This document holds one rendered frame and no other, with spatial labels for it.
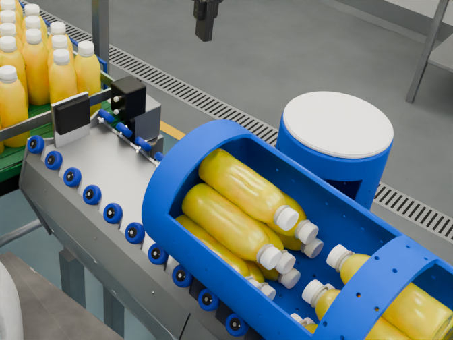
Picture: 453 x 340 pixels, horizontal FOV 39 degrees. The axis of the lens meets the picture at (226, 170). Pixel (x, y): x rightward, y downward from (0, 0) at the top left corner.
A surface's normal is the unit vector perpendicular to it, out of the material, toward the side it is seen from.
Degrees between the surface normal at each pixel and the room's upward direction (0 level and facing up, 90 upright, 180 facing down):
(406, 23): 76
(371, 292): 30
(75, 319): 4
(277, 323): 85
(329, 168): 90
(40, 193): 70
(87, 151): 0
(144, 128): 90
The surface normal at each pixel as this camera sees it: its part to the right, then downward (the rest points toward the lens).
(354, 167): 0.17, 0.64
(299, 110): 0.11, -0.77
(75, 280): 0.70, 0.50
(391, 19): -0.56, 0.26
